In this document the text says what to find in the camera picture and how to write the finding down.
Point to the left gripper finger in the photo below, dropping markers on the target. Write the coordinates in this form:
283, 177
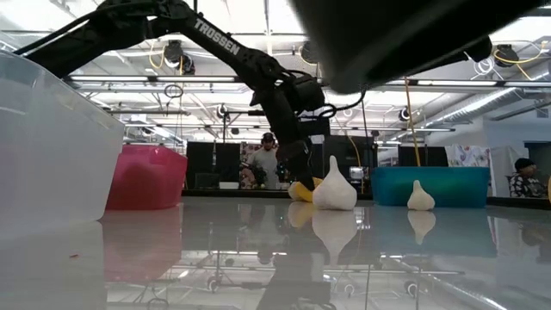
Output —
303, 165

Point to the yellow lemon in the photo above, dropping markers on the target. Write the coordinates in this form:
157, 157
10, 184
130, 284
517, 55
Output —
296, 194

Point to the small white garlic bulb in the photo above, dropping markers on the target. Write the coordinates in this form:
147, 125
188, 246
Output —
420, 199

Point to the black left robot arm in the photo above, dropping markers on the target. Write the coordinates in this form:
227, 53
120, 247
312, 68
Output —
215, 41

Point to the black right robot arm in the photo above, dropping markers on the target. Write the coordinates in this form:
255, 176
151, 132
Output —
387, 34

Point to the standing person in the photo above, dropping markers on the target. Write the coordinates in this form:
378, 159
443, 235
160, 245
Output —
266, 163

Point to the black panel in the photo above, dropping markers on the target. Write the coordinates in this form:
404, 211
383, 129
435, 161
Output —
430, 156
344, 148
213, 163

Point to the ceiling light strip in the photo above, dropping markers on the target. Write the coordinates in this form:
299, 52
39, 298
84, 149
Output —
473, 83
150, 78

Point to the pink plastic basket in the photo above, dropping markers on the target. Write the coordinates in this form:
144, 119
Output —
146, 181

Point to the teal plastic basket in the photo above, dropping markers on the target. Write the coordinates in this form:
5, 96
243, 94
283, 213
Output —
456, 187

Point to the floral patterned cloth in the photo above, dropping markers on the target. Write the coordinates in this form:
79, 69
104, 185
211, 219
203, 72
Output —
467, 156

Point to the seated person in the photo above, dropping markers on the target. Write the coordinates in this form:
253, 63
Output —
523, 183

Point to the clear plastic bin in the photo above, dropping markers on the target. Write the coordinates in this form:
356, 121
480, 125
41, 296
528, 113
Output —
51, 150

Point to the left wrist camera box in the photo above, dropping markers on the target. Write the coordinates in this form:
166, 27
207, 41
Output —
309, 92

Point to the silver ventilation duct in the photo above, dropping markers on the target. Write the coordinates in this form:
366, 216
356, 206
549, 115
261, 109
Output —
486, 103

